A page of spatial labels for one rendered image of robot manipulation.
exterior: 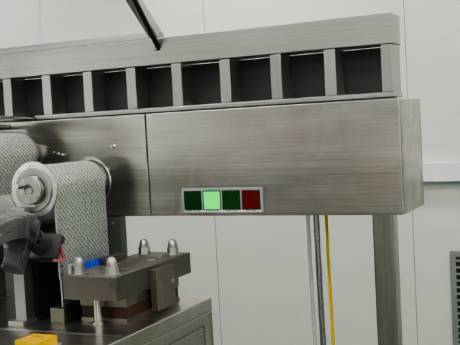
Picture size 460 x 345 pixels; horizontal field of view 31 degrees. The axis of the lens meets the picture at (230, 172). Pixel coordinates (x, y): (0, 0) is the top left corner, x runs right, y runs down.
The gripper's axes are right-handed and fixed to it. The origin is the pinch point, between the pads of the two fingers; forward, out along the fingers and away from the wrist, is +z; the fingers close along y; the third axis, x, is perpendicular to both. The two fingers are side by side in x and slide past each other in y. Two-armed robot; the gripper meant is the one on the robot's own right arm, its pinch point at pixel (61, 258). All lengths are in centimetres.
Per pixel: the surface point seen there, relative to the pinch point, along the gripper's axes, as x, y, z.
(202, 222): 113, -92, 239
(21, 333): -21.9, -2.6, -4.7
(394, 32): 63, 83, 1
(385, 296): 9, 74, 49
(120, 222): 21.0, -1.6, 24.7
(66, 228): 7.7, 0.3, -2.0
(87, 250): 6.1, 0.2, 9.8
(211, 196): 26.5, 29.9, 19.3
